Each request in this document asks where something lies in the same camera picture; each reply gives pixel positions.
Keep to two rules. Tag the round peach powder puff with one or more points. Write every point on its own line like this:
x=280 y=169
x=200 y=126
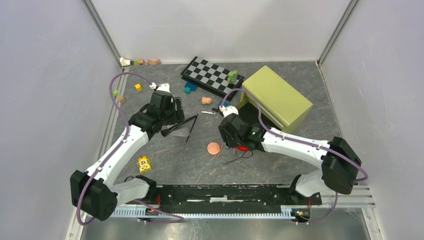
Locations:
x=213 y=148

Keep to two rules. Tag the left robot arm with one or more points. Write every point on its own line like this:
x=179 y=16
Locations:
x=94 y=191

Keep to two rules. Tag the large black powder brush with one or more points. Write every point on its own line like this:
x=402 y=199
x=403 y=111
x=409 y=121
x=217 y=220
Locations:
x=166 y=132

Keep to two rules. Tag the black white chessboard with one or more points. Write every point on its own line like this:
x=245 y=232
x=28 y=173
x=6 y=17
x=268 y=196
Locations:
x=211 y=77

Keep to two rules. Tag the small silver white tube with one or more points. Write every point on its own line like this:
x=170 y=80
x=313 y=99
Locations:
x=208 y=112

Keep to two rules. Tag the wooden blocks in corner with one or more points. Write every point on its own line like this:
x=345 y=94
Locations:
x=127 y=62

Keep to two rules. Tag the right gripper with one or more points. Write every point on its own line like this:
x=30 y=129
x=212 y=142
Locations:
x=229 y=143

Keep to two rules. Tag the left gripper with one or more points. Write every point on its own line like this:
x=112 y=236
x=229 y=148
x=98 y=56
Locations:
x=178 y=116

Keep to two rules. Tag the green toy figure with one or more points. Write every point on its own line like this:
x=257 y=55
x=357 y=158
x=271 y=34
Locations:
x=232 y=77

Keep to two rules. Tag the red toy magnet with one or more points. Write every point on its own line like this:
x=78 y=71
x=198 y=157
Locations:
x=243 y=148

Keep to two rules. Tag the blue red toy brick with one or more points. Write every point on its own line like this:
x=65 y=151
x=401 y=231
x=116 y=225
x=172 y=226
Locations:
x=223 y=104

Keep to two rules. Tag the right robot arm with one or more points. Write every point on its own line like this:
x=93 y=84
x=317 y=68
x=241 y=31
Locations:
x=336 y=163

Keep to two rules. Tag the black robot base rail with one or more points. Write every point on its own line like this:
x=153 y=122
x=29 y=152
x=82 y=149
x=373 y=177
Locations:
x=227 y=199

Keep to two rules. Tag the green drawer cabinet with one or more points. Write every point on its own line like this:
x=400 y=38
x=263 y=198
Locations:
x=281 y=103

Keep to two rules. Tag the clear plastic wrapper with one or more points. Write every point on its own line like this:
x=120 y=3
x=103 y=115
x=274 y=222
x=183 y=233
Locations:
x=181 y=132

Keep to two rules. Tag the yellow number toy block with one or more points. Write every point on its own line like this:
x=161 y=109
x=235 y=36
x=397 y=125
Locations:
x=144 y=164

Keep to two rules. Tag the small wooden cube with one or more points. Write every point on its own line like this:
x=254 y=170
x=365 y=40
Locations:
x=121 y=99

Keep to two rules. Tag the thin pink lip pencil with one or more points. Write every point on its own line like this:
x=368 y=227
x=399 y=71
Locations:
x=220 y=150

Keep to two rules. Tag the teal toy block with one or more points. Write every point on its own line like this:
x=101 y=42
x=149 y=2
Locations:
x=187 y=90

